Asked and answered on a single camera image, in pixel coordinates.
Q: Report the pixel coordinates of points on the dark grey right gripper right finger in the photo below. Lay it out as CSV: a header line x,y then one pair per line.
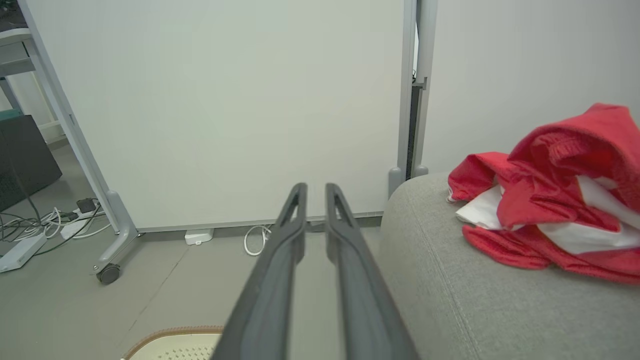
x,y
365,310

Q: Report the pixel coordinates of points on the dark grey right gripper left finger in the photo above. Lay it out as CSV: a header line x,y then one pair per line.
x,y
265,310

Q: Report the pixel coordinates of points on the red garment with white stripes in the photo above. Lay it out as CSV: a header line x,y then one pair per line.
x,y
540,205

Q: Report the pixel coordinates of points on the cream perforated laundry basket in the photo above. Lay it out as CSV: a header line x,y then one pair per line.
x,y
180,347

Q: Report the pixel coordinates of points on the small white floor box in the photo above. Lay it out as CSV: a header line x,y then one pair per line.
x,y
199,236

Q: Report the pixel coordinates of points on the grey fabric sofa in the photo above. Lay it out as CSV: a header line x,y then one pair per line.
x,y
475,310

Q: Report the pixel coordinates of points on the black power adapter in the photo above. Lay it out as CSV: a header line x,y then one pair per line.
x,y
86,206

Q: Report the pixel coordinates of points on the white power strip with plugs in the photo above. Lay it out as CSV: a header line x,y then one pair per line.
x,y
75,227

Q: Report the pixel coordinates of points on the white rolling partition with caster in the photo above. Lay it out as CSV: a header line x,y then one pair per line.
x,y
225,100

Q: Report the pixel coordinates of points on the long white power strip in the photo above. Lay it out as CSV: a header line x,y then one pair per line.
x,y
22,252

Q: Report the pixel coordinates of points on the black cabinet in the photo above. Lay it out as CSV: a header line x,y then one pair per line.
x,y
25,160

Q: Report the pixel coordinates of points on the teal object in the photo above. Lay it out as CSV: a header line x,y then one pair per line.
x,y
9,115

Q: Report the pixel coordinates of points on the grey metal desk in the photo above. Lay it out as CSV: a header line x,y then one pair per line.
x,y
12,55

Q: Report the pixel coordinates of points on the white partition with grey post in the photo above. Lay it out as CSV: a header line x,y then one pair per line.
x,y
500,75

